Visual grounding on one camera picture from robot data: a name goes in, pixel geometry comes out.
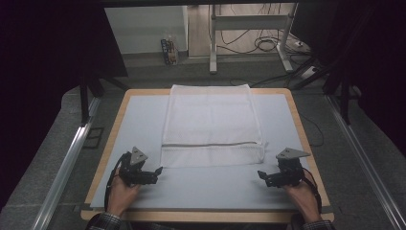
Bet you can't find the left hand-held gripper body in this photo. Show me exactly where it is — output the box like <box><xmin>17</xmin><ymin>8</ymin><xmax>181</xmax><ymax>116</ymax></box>
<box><xmin>119</xmin><ymin>146</ymin><xmax>151</xmax><ymax>187</ymax></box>

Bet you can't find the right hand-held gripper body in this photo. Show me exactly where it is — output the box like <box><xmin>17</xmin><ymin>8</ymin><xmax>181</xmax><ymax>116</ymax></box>
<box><xmin>276</xmin><ymin>147</ymin><xmax>311</xmax><ymax>188</ymax></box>

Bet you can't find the white mesh laundry bag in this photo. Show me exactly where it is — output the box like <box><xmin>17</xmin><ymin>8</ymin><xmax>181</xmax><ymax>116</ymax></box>
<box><xmin>160</xmin><ymin>83</ymin><xmax>268</xmax><ymax>170</ymax></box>

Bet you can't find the person's right hand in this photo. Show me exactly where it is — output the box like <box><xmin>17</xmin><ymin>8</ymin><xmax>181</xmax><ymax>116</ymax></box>
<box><xmin>282</xmin><ymin>180</ymin><xmax>322</xmax><ymax>224</ymax></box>

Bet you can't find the person's left hand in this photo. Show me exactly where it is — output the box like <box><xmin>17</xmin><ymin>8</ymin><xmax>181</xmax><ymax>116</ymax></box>
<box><xmin>106</xmin><ymin>167</ymin><xmax>143</xmax><ymax>218</ymax></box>

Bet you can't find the white table mat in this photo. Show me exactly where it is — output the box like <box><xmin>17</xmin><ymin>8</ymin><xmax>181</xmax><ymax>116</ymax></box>
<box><xmin>90</xmin><ymin>93</ymin><xmax>324</xmax><ymax>211</ymax></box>

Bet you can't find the black metal stand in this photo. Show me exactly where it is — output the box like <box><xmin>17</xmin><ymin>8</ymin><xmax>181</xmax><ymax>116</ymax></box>
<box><xmin>79</xmin><ymin>74</ymin><xmax>129</xmax><ymax>127</ymax></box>
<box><xmin>288</xmin><ymin>57</ymin><xmax>352</xmax><ymax>127</ymax></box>

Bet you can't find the white power strip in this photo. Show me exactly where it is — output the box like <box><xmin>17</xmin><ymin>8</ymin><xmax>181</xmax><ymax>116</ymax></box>
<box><xmin>300</xmin><ymin>65</ymin><xmax>318</xmax><ymax>80</ymax></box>

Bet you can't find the blue printed box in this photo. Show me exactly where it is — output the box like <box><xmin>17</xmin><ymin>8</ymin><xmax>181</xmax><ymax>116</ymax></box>
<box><xmin>160</xmin><ymin>37</ymin><xmax>179</xmax><ymax>66</ymax></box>

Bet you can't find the black curtain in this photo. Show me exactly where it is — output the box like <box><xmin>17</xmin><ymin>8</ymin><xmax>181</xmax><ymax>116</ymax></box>
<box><xmin>291</xmin><ymin>0</ymin><xmax>406</xmax><ymax>158</ymax></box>
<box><xmin>0</xmin><ymin>0</ymin><xmax>129</xmax><ymax>210</ymax></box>

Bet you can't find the white cabinet panel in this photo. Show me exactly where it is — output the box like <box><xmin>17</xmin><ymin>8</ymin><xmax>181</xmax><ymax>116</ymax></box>
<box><xmin>104</xmin><ymin>6</ymin><xmax>190</xmax><ymax>56</ymax></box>

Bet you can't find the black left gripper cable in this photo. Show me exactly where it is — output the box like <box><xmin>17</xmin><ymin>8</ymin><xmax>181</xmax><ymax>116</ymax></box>
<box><xmin>104</xmin><ymin>152</ymin><xmax>129</xmax><ymax>213</ymax></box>

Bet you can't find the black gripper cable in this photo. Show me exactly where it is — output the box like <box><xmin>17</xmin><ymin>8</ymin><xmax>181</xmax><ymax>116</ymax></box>
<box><xmin>301</xmin><ymin>167</ymin><xmax>323</xmax><ymax>213</ymax></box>
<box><xmin>104</xmin><ymin>152</ymin><xmax>129</xmax><ymax>213</ymax></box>

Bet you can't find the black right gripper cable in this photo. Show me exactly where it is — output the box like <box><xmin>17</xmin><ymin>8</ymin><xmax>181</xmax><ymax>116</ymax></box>
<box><xmin>301</xmin><ymin>167</ymin><xmax>323</xmax><ymax>213</ymax></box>

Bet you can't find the thin black floor cable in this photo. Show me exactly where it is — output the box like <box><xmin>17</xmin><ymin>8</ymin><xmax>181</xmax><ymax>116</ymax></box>
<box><xmin>299</xmin><ymin>112</ymin><xmax>326</xmax><ymax>149</ymax></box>

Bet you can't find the black floor frame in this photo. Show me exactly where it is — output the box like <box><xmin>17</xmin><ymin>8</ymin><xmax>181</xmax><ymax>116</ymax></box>
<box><xmin>82</xmin><ymin>126</ymin><xmax>105</xmax><ymax>150</ymax></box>

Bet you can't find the aluminium floor rail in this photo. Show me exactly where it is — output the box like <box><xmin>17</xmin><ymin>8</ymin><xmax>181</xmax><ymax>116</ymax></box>
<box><xmin>325</xmin><ymin>95</ymin><xmax>406</xmax><ymax>230</ymax></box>
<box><xmin>32</xmin><ymin>96</ymin><xmax>102</xmax><ymax>230</ymax></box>

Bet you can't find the long black floor cable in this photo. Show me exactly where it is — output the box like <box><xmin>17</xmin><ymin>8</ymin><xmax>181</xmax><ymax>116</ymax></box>
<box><xmin>229</xmin><ymin>73</ymin><xmax>291</xmax><ymax>88</ymax></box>

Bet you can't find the tangle of black floor cables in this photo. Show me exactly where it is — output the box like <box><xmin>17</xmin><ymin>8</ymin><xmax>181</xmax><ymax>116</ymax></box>
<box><xmin>216</xmin><ymin>28</ymin><xmax>290</xmax><ymax>56</ymax></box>

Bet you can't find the white metal desk frame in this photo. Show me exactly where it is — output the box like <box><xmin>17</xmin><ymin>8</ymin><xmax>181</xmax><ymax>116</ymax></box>
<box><xmin>209</xmin><ymin>3</ymin><xmax>300</xmax><ymax>75</ymax></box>

